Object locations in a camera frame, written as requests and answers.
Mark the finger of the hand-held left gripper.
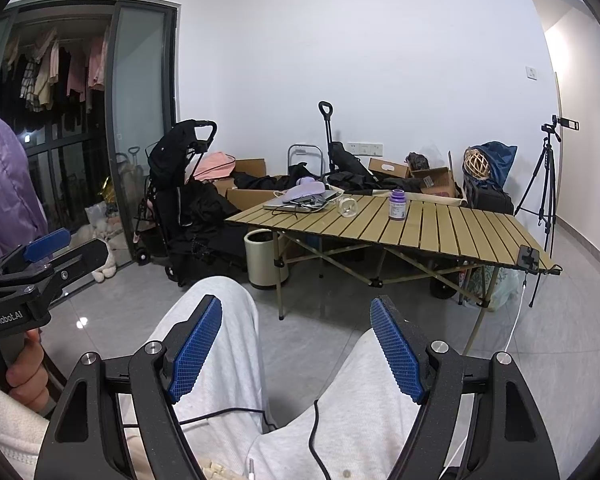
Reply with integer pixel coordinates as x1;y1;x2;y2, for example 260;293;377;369
0;228;72;277
34;238;110;312

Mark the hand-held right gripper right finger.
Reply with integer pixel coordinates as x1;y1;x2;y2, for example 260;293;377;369
369;295;561;480

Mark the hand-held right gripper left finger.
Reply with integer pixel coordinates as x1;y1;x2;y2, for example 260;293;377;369
34;294;224;480

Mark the person's left hand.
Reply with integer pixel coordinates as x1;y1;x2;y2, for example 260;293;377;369
5;328;52;415

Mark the white plush toy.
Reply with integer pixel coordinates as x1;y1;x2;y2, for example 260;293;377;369
90;236;119;284

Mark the person's left leg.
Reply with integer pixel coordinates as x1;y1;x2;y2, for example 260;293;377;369
115;276;277;480

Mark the person's leg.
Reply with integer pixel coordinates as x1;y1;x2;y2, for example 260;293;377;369
115;276;277;480
245;327;463;480

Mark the person's right leg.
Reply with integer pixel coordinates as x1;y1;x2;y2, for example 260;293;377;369
245;327;463;480

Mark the purple jacket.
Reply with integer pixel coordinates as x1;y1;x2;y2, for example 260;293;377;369
0;110;49;262

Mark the cream trash bin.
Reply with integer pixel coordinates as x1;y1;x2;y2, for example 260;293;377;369
243;228;290;291

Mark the plastic bag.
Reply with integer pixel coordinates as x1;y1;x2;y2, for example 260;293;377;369
459;264;524;312

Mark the folding slatted camping table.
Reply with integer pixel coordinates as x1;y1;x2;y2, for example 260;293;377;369
224;193;564;322

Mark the person's white sweater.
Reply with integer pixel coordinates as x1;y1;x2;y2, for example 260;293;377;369
0;377;51;480

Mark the pile of black clothes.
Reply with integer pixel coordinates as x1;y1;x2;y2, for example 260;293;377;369
177;170;253;283

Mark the black stroller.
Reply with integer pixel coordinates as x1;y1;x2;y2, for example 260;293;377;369
132;119;219;287

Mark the purple bottle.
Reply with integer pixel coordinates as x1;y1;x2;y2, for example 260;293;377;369
389;189;409;221

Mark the beige paper roll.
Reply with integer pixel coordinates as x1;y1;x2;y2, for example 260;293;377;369
372;189;469;207

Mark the sliding glass door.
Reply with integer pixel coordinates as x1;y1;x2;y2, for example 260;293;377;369
104;2;179;267

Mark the black smartphone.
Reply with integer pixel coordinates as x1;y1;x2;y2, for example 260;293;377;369
517;244;540;272

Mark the pink bag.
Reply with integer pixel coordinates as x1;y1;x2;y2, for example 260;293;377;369
192;152;237;181

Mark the silver laptop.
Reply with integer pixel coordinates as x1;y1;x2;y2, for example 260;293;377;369
262;190;342;212

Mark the cardboard box with label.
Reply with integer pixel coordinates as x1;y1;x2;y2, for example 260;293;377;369
410;166;459;199

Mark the row of hanging clothes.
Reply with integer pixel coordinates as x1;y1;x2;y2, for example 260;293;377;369
0;26;112;114

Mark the lilac cloth pouch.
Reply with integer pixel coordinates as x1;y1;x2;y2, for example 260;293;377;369
283;176;327;200

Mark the black folding wagon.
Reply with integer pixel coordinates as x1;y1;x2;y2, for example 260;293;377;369
317;101;377;192

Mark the woven bamboo ball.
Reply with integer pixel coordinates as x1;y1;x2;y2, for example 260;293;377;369
462;146;492;180

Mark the blue bag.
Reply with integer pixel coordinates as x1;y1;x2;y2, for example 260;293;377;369
472;141;519;192

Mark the grey folding trolley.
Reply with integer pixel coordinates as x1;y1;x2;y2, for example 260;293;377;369
286;144;324;177

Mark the black cable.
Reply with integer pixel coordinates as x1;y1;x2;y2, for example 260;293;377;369
180;399;333;480

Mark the wall outlet strip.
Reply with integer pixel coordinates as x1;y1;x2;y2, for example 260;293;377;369
347;141;384;157

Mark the black camera tripod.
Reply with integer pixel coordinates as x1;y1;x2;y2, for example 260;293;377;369
513;114;581;261

